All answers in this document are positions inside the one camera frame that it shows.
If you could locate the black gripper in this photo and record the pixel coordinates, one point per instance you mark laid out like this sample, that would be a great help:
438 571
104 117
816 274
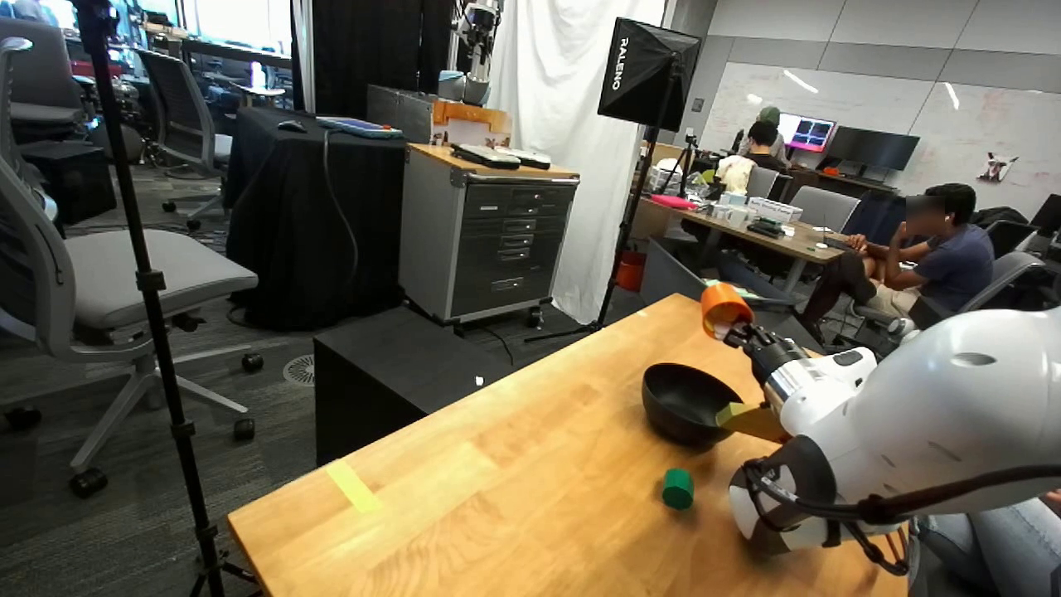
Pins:
763 350

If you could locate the orange plastic cup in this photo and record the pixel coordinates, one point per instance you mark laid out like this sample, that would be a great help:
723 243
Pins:
723 309

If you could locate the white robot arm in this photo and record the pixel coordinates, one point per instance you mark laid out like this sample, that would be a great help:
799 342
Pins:
963 417

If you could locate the yellow contents pieces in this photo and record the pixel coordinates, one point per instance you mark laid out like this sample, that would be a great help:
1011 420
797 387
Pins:
730 413

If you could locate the black bowl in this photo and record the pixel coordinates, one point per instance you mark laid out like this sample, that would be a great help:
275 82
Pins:
685 406

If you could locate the green cube block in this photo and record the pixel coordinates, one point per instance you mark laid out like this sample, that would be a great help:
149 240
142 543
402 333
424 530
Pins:
679 489

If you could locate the seated person dark shirt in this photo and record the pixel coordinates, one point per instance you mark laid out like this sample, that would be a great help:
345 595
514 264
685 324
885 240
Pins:
940 256

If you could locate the black softbox light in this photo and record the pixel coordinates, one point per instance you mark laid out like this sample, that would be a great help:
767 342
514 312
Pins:
649 73

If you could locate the person legs in jeans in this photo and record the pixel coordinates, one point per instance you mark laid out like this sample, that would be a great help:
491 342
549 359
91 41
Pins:
1001 551

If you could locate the grey drawer cabinet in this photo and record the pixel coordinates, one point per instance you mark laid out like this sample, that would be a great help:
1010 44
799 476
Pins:
476 240

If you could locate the black low cabinet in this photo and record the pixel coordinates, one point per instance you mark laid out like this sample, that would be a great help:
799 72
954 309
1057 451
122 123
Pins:
389 369

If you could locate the yellow tape strip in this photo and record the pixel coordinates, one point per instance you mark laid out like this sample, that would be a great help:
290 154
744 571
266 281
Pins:
353 489

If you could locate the black draped table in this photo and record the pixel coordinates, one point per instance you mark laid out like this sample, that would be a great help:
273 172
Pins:
317 214

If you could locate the black tripod stand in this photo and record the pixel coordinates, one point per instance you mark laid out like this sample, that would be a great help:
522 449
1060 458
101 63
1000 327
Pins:
95 30

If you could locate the grey office chair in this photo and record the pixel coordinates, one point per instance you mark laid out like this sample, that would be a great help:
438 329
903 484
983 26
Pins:
81 299

